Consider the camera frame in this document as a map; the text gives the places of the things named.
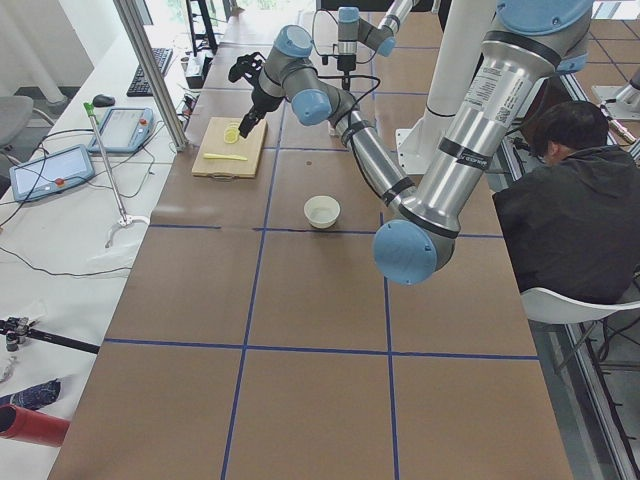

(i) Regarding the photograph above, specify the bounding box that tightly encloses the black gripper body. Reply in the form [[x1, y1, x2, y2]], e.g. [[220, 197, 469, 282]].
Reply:
[[249, 87, 285, 120], [336, 53, 356, 73]]

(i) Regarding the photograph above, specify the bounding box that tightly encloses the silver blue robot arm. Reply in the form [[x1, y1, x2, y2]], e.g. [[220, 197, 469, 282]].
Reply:
[[228, 1, 592, 285], [336, 0, 419, 91]]

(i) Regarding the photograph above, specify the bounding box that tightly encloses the lemon slice front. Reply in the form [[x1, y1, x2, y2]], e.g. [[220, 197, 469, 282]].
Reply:
[[223, 134, 239, 144]]

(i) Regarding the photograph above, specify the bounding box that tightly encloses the wooden cutting board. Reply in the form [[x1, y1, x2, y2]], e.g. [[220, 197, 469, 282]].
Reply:
[[191, 117, 267, 179]]

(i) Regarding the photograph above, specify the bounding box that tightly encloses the yellow plastic knife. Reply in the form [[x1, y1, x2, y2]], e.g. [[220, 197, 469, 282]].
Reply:
[[202, 153, 248, 161]]

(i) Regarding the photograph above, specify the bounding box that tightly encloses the black keyboard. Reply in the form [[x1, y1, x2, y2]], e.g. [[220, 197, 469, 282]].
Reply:
[[126, 47, 174, 98]]

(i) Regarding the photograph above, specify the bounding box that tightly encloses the white bowl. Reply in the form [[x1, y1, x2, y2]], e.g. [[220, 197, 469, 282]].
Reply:
[[303, 195, 341, 229]]

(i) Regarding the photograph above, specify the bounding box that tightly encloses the teach pendant far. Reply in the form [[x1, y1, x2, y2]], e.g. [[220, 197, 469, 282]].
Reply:
[[90, 107, 154, 155]]

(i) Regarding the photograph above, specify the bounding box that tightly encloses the teach pendant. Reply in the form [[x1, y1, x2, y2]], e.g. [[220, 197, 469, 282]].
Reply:
[[9, 145, 95, 203], [90, 107, 154, 155]]

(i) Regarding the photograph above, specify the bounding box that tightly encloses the black computer mouse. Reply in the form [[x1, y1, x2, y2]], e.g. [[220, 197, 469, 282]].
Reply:
[[92, 94, 116, 108]]

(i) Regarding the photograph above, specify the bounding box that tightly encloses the reacher grabber stick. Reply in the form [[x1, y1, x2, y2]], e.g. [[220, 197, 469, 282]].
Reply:
[[83, 102, 150, 249]]

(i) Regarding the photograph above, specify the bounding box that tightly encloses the teach pendant near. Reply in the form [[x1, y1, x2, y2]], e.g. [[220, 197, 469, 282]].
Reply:
[[9, 145, 95, 203]]

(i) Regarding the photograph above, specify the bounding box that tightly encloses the person in black shirt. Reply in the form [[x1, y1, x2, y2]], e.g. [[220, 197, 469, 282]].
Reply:
[[493, 101, 639, 304]]

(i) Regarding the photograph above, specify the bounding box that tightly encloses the white chair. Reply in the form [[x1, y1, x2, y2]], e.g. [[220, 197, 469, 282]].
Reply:
[[521, 287, 639, 324]]

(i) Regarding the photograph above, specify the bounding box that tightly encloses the black tripod clamp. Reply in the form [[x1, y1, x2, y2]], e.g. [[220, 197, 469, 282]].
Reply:
[[1, 317, 100, 354]]

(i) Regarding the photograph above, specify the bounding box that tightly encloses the red cylinder bottle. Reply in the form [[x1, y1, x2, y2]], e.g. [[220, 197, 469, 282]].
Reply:
[[1, 404, 70, 447]]

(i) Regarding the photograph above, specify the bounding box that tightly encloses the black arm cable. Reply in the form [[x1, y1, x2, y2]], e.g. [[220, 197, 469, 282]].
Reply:
[[310, 8, 382, 109]]

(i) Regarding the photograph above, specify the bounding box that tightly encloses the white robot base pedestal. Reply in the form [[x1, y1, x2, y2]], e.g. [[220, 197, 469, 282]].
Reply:
[[396, 0, 496, 175]]

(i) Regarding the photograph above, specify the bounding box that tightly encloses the aluminium frame post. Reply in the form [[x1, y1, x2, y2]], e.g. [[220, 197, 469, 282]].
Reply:
[[113, 0, 188, 152]]

